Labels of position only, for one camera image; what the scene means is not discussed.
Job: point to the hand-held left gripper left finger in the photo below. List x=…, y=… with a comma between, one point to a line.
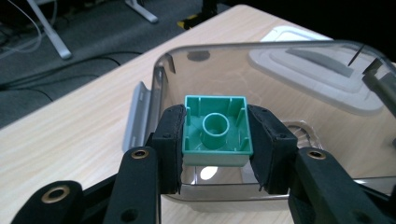
x=169, y=140

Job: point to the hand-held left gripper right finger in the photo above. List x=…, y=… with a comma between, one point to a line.
x=271, y=149

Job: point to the green building block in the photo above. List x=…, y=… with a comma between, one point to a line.
x=218, y=149

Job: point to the clear plastic container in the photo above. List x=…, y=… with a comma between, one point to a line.
x=236, y=77

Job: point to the white container lid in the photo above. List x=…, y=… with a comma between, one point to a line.
x=289, y=34

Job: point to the black stand with striped base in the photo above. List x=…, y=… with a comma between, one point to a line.
x=186, y=22

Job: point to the white metal stand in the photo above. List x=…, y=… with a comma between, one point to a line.
x=51, y=34

